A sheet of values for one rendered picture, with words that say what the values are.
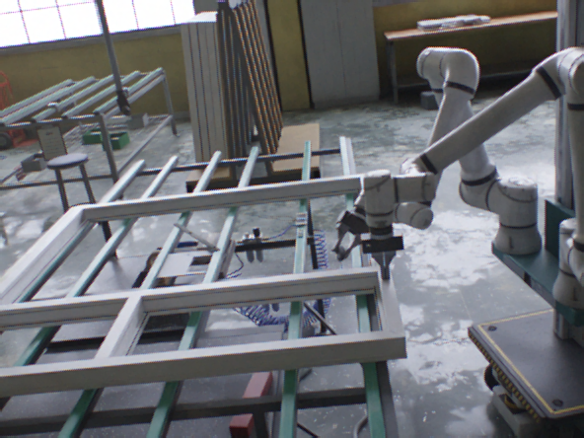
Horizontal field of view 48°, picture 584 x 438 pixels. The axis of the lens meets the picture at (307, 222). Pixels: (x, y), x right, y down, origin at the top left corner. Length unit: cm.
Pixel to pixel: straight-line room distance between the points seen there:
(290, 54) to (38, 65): 372
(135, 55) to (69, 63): 98
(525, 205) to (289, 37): 694
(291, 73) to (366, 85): 106
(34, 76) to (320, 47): 425
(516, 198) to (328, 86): 681
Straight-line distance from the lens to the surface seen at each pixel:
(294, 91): 943
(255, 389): 224
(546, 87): 210
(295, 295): 223
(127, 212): 334
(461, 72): 245
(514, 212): 272
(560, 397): 266
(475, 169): 277
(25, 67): 1068
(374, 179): 198
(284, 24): 931
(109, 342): 208
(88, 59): 1032
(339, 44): 924
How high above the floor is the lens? 191
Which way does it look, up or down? 21 degrees down
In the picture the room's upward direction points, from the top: 8 degrees counter-clockwise
